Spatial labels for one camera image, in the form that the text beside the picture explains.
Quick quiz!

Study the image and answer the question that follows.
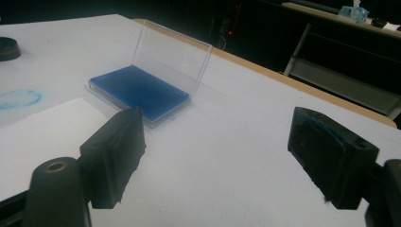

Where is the teal bottle on desk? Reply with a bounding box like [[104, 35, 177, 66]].
[[338, 0, 370, 24]]

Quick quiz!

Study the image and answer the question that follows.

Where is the black round stamp cap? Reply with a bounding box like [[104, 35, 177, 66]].
[[0, 36, 22, 62]]

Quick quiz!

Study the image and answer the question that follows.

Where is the small white paper sheet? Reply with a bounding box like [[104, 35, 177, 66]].
[[0, 96, 111, 202]]

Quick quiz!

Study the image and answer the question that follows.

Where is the small clear plastic piece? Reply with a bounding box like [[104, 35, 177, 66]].
[[0, 88, 44, 111]]

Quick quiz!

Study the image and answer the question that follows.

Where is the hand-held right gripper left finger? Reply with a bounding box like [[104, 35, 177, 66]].
[[78, 107, 147, 210]]

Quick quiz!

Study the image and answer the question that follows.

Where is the white-framed desk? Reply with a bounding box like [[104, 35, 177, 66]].
[[281, 2, 401, 121]]

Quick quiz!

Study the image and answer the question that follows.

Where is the small black object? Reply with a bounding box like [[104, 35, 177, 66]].
[[371, 17, 389, 29]]

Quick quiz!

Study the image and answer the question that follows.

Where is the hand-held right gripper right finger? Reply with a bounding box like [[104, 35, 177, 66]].
[[287, 106, 380, 210]]

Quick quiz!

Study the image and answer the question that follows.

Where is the blue ink pad clear case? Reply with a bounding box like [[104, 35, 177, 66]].
[[88, 19, 213, 130]]

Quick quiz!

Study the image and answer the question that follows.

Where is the large white table cover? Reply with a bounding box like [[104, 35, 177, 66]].
[[0, 13, 401, 227]]

